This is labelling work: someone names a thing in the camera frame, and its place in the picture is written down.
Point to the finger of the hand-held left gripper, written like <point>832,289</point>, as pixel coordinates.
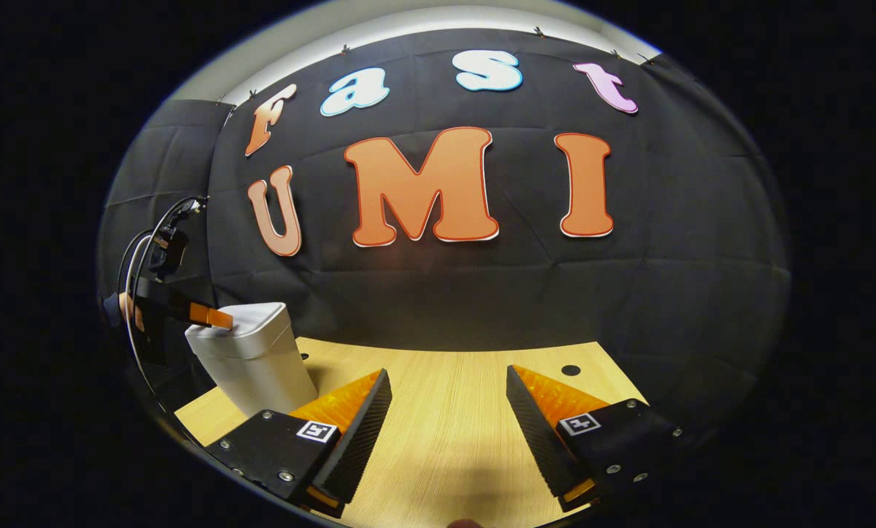
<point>207,315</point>

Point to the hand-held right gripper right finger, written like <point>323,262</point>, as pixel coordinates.
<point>537,440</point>

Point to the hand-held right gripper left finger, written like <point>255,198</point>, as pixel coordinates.
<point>364,433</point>

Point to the white desktop garbage bin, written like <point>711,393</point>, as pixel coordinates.
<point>254,359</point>

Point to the wooden desktop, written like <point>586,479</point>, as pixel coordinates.
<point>445,396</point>

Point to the black side cloth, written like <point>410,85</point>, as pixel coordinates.
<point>159,191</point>

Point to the black backdrop cloth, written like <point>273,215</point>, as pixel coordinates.
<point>482,301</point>

